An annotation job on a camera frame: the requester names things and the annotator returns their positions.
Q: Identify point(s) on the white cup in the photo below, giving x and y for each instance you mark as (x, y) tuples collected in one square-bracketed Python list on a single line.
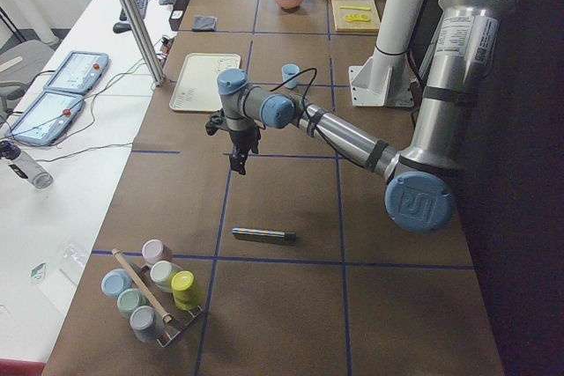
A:
[(162, 274)]

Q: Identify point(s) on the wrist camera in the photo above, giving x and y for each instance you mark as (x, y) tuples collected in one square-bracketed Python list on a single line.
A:
[(216, 122)]

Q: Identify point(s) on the yellow plastic knife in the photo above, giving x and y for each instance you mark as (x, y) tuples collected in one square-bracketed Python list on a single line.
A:
[(355, 7)]

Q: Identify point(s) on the wooden cutting board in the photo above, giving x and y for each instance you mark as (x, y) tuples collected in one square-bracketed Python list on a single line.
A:
[(357, 27)]

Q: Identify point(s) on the upper blue teach pendant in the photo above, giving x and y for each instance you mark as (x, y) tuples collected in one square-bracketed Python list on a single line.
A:
[(79, 72)]

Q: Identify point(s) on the white pillar with base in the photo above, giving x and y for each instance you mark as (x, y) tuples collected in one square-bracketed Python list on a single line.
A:
[(384, 79)]

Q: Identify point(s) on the green cup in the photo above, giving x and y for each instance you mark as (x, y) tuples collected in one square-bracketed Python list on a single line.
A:
[(130, 300)]

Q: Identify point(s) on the grey cup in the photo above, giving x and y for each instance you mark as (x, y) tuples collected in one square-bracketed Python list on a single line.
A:
[(146, 324)]

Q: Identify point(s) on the lower blue teach pendant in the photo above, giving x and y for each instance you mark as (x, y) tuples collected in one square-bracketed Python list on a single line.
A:
[(46, 118)]

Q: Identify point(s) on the aluminium frame post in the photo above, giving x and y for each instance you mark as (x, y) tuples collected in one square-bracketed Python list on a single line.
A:
[(143, 41)]

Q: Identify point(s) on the clear plastic bag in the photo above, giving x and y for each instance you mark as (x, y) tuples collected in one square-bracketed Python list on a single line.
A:
[(73, 261)]

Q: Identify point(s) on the pink cup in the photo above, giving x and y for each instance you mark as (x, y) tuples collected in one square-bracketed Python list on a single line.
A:
[(154, 251)]

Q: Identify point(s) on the grey office chair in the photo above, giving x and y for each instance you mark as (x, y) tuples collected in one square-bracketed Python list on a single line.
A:
[(19, 66)]

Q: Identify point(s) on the lemon slices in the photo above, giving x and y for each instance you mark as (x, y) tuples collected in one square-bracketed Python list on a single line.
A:
[(351, 18)]

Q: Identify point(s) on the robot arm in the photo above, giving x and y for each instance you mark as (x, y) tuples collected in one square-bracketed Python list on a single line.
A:
[(419, 178)]

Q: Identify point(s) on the wooden rack handle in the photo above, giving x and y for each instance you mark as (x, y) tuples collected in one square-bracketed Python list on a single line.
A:
[(138, 281)]

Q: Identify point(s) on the black box with label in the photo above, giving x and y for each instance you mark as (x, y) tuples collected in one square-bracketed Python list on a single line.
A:
[(176, 16)]

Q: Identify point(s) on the cream bear tray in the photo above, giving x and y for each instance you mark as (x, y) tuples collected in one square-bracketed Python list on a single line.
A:
[(196, 88)]

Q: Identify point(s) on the grey folded cloth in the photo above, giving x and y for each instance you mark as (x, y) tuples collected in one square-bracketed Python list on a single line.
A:
[(204, 24)]

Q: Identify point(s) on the wire cup rack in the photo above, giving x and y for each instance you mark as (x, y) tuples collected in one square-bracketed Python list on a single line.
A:
[(176, 327)]

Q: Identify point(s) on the blue teach pendant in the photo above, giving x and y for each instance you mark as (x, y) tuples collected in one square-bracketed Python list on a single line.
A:
[(79, 72), (46, 118)]

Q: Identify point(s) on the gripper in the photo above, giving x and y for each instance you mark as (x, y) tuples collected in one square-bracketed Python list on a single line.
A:
[(241, 138)]

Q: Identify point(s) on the black computer mouse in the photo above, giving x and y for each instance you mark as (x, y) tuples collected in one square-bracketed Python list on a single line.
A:
[(121, 27)]

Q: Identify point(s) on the black usb hub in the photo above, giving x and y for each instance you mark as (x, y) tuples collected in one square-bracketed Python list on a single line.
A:
[(166, 44)]

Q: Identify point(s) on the blue cup on rack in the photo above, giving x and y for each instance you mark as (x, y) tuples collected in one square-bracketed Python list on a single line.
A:
[(115, 282)]

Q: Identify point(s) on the light blue plastic cup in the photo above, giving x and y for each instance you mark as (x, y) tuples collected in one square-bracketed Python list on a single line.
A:
[(290, 72)]

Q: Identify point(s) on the clear water bottle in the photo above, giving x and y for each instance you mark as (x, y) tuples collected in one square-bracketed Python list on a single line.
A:
[(24, 166)]

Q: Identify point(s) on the yellow cup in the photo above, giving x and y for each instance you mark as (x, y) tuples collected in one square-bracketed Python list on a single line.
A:
[(186, 291)]

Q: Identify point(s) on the steel muddler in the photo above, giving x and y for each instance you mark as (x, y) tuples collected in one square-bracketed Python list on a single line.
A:
[(265, 236)]

